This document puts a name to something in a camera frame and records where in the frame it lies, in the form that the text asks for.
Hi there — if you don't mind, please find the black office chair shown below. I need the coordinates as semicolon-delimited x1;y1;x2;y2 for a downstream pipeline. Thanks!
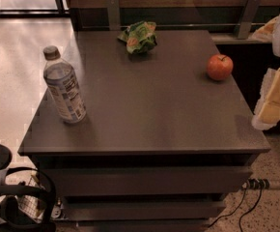
0;144;56;232

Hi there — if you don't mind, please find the lower cabinet drawer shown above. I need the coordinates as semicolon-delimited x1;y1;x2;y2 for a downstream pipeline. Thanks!
65;201;225;221

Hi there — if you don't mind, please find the metal wall bracket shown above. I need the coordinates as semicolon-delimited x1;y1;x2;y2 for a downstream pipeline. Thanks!
235;0;262;40
105;0;121;31

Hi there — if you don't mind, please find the cabinet drawer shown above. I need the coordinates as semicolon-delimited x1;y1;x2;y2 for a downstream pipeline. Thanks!
43;166;252;196
65;201;225;221

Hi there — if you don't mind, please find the white power strip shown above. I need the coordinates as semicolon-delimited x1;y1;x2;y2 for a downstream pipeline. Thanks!
241;179;280;190

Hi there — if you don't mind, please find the top cabinet drawer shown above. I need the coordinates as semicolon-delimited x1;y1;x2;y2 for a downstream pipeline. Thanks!
43;166;252;196

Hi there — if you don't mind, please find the dark grey drawer cabinet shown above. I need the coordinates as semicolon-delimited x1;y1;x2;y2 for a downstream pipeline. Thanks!
19;31;269;232

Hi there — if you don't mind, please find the clear plastic water bottle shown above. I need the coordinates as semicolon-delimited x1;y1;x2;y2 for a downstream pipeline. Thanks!
42;45;86;124

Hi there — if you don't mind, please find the red apple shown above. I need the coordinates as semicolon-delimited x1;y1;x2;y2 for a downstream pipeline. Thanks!
206;54;234;81

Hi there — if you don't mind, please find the black power cable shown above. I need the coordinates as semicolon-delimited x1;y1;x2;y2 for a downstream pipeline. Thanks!
208;187;248;228
238;188;264;232

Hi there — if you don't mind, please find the right metal wall bracket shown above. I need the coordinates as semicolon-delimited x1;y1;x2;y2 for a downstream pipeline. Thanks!
235;0;262;40

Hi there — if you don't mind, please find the left metal wall bracket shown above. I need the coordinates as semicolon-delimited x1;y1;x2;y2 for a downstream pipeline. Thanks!
105;0;121;31

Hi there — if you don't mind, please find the green rice chip bag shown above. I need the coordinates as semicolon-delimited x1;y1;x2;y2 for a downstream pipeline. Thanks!
118;21;157;54

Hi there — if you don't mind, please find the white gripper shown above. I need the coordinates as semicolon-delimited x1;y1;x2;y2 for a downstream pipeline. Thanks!
251;14;280;131

